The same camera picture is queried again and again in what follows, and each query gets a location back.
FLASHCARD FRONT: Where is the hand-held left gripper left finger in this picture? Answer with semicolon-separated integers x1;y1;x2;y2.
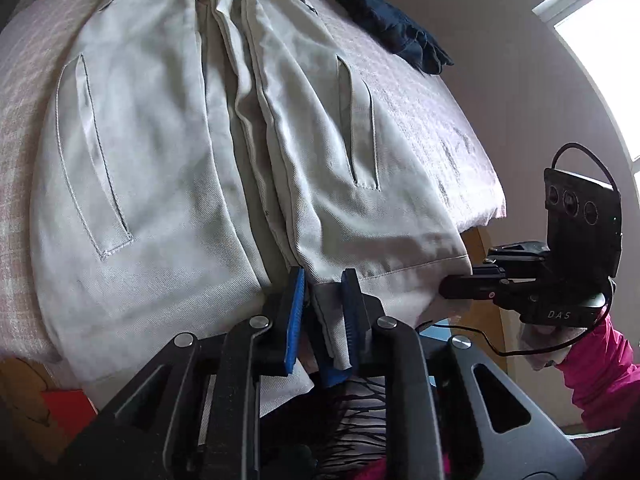
65;266;307;480

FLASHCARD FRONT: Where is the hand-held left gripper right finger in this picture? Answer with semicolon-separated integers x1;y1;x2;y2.
340;268;586;480

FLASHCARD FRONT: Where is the grey and blue jacket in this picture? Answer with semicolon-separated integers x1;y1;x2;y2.
30;0;473;418

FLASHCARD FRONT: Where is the person's right forearm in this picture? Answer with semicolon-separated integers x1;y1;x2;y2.
555;312;640;431

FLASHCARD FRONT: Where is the person's right hand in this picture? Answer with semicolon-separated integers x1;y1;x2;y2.
517;321;592;372

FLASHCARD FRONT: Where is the person's striped garment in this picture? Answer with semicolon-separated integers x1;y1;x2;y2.
310;380;396;480

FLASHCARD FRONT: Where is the beige plaid blanket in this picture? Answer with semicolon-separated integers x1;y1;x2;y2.
0;0;508;376

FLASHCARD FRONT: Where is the window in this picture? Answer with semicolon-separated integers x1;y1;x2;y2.
532;0;640;171

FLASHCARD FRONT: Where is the red box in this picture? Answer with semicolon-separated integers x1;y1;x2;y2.
40;390;98;441

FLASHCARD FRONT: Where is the navy blue garment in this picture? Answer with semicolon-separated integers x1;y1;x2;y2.
332;0;456;76

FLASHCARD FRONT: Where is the wooden table frame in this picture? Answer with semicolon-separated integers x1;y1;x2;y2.
460;227;508;358

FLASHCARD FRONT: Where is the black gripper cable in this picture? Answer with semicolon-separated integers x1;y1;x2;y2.
417;142;623;357

